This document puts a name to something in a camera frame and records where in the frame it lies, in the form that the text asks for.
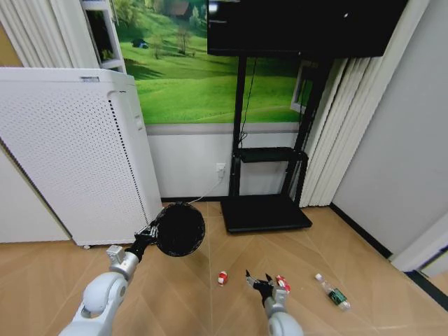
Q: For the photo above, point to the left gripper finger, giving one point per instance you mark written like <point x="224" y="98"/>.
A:
<point x="146" y="230"/>
<point x="154" y="235"/>

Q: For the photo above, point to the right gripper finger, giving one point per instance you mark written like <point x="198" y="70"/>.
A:
<point x="269" y="279"/>
<point x="250" y="277"/>

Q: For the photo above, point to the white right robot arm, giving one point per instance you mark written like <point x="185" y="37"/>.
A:
<point x="281" y="316"/>

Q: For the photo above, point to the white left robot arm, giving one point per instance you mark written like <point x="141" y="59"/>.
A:
<point x="105" y="294"/>

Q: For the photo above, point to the red white snack wrapper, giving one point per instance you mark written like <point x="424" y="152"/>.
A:
<point x="283" y="283"/>

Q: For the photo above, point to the crumpled red white can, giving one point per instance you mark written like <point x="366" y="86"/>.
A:
<point x="222" y="278"/>

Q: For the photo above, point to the clear bottle green label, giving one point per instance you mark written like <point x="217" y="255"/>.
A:
<point x="333" y="293"/>

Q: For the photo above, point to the white perforated air purifier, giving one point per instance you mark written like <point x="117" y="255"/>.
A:
<point x="70" y="157"/>

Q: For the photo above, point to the black stand shelf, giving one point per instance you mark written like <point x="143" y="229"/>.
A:
<point x="269" y="154"/>

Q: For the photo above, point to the white pleated curtain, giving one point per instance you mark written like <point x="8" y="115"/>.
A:
<point x="38" y="31"/>
<point x="336" y="133"/>

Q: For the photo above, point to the black television screen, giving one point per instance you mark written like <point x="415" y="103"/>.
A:
<point x="301" y="26"/>

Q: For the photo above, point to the black stand base plate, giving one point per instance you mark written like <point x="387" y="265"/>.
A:
<point x="265" y="215"/>

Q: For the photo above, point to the white wall socket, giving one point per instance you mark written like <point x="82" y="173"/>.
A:
<point x="220" y="168"/>

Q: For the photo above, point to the black television stand frame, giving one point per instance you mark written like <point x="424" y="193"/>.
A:
<point x="238" y="122"/>

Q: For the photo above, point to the green landscape wall poster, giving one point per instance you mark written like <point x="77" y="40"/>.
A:
<point x="182" y="80"/>

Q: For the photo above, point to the white window frame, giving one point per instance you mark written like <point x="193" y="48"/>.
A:
<point x="103" y="35"/>
<point x="301" y="89"/>

